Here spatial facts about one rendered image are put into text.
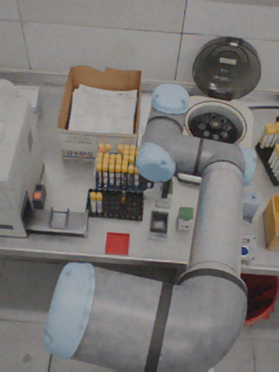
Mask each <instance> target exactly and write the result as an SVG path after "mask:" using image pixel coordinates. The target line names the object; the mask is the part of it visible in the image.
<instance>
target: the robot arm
mask: <svg viewBox="0 0 279 372"><path fill-rule="evenodd" d="M188 101H189V97H188V92H187V91H186V90H185V89H184V88H183V87H182V86H180V85H177V84H176V85H175V84H174V83H173V84H172V83H165V84H162V85H160V86H157V87H156V88H155V89H154V91H153V98H152V99H151V102H150V103H151V109H150V113H149V118H148V121H147V124H146V128H145V131H144V135H142V142H141V145H140V146H139V149H138V151H139V153H138V156H137V160H136V164H135V165H136V168H137V171H138V172H139V176H138V181H139V182H146V183H152V184H154V187H153V188H151V189H147V190H145V191H144V195H145V196H146V197H150V198H153V199H157V200H159V204H163V203H164V202H165V201H166V200H167V198H168V195H169V185H170V182H172V178H173V176H174V174H175V173H176V174H183V175H188V176H192V177H200V178H201V184H200V189H199V194H198V204H197V208H196V213H195V219H194V225H193V234H192V239H191V244H190V250H189V255H188V265H187V270H186V272H185V273H183V274H182V275H181V277H180V278H179V281H178V283H177V285H174V284H168V283H164V282H160V281H153V280H150V279H147V278H143V277H136V276H132V275H129V274H124V273H122V272H115V271H111V270H107V269H104V268H100V267H94V266H92V265H91V264H90V263H84V264H82V263H78V262H70V263H68V264H67V265H66V266H65V267H64V268H63V270H62V272H61V275H60V277H59V280H58V282H57V284H56V289H55V291H54V294H53V297H52V300H51V304H50V310H49V314H48V317H47V321H46V328H45V332H44V337H43V345H44V348H45V350H46V351H47V352H49V353H51V354H54V355H57V356H59V357H60V358H61V359H63V360H69V359H70V360H76V361H80V362H82V363H89V364H93V365H99V366H102V367H105V368H108V369H113V370H118V371H122V372H208V371H209V370H210V369H212V367H214V366H215V365H216V364H217V363H218V362H221V361H222V360H223V357H224V356H225V355H226V354H227V353H228V352H229V351H230V349H231V348H232V347H233V345H234V343H235V342H236V341H237V338H238V337H239V335H240V333H241V331H242V328H243V325H244V322H245V320H246V316H247V287H246V285H245V283H244V281H243V280H242V279H240V270H241V243H242V192H243V186H244V187H246V186H248V185H249V184H250V183H251V182H252V179H253V176H254V174H255V170H256V165H257V153H256V151H255V150H253V149H249V148H246V147H242V146H240V145H238V144H227V143H223V142H217V141H213V140H210V139H202V138H197V137H193V136H189V135H183V131H184V123H185V119H186V114H187V111H188V108H189V106H188ZM161 181H163V182H161ZM161 185H162V189H161V190H160V188H161Z"/></svg>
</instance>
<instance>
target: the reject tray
mask: <svg viewBox="0 0 279 372"><path fill-rule="evenodd" d="M129 243H130V234H129V233H118V232H107V233H106V240H105V254H109V255H120V256H128V253H129Z"/></svg>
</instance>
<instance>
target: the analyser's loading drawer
mask: <svg viewBox="0 0 279 372"><path fill-rule="evenodd" d="M89 218H90V214H89V209H87V210H86V213H79V212H69V208H67V211H66V210H55V209H53V207H52V206H51V210H48V209H38V208H25V210H24V214H23V217H22V221H23V223H24V226H25V229H33V230H43V231H54V232H65V233H84V235H85V236H86V235H87V230H88V224H89ZM59 219H60V220H61V221H60V222H59Z"/></svg>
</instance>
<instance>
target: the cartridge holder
mask: <svg viewBox="0 0 279 372"><path fill-rule="evenodd" d="M168 225H169V212H162V211H155V210H151V218H150V226H149V238H152V239H159V240H166V241H167V235H168Z"/></svg>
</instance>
